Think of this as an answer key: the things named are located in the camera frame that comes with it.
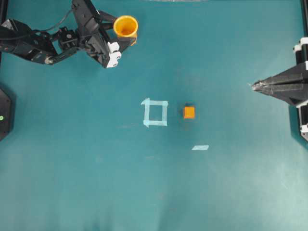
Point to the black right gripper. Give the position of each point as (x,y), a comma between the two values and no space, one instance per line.
(291,85)

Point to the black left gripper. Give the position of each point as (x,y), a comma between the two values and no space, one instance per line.
(93,38)

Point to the yellow plastic cup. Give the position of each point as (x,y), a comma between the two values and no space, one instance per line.
(126,26)

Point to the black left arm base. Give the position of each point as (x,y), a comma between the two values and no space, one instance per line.
(7,110)

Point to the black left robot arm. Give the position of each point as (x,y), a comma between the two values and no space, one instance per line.
(39,46)

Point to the light blue tape square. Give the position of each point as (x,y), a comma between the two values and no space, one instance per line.
(155,112)

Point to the orange cube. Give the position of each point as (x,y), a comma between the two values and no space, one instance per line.
(189,111)

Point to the light blue tape strip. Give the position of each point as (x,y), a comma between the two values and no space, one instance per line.
(200,148)

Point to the black right frame post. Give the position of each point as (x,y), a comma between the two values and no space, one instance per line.
(304,8)

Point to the black frame post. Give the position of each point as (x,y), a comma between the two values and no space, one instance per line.
(304,8)
(3,10)

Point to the black left frame post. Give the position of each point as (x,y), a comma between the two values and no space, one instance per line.
(3,10)

